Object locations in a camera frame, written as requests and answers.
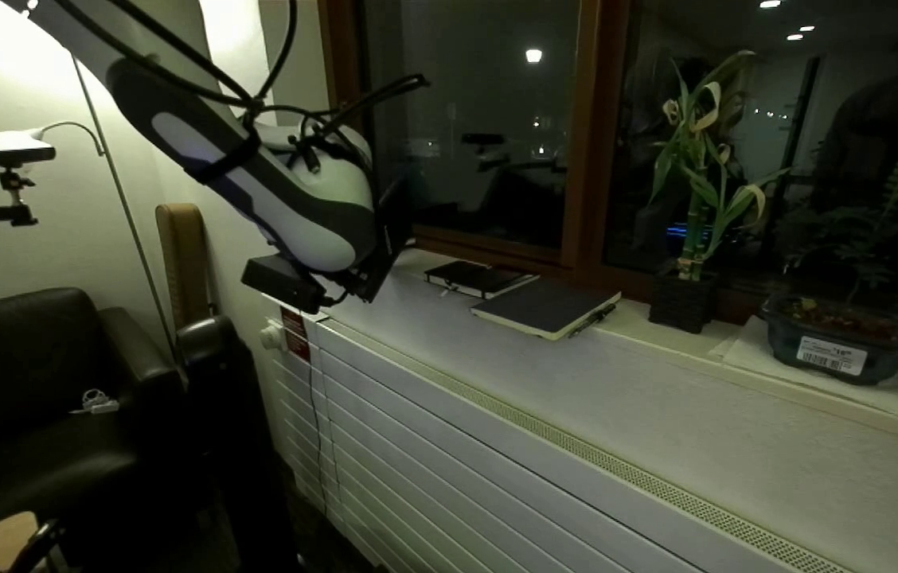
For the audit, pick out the rounded wooden board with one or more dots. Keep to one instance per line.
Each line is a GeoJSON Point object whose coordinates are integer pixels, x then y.
{"type": "Point", "coordinates": [184, 264]}

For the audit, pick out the brown wooden window frame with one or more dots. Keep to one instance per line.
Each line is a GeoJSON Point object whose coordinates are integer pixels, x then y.
{"type": "Point", "coordinates": [589, 129]}

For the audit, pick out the small white object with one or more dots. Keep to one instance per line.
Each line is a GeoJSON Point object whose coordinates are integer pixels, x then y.
{"type": "Point", "coordinates": [97, 401]}

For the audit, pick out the bamboo plant in square pot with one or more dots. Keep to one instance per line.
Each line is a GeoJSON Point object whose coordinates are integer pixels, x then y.
{"type": "Point", "coordinates": [679, 303]}

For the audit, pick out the white power plug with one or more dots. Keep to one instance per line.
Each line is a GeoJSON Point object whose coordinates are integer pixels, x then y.
{"type": "Point", "coordinates": [275, 335]}

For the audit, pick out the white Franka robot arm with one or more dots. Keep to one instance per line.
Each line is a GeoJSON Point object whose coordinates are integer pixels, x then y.
{"type": "Point", "coordinates": [292, 201]}

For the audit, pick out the thin metal lamp pole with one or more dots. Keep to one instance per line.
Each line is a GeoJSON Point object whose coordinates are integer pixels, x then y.
{"type": "Point", "coordinates": [132, 224]}

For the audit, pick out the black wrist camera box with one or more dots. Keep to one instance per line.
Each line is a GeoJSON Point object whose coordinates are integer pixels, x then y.
{"type": "Point", "coordinates": [280, 280]}

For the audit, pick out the large dark hardcover book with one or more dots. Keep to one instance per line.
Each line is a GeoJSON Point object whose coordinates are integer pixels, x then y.
{"type": "Point", "coordinates": [545, 308]}

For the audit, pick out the fern plant in round pot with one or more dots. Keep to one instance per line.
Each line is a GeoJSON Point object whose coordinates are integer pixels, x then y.
{"type": "Point", "coordinates": [841, 344]}

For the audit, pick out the black leather armchair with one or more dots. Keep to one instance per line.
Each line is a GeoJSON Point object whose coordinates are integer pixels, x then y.
{"type": "Point", "coordinates": [22, 423]}

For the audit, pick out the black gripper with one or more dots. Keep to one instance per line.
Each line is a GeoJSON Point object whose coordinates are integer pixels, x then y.
{"type": "Point", "coordinates": [383, 241]}

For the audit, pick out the white slatted radiator cover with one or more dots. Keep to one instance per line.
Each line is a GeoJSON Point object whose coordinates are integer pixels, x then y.
{"type": "Point", "coordinates": [450, 466]}

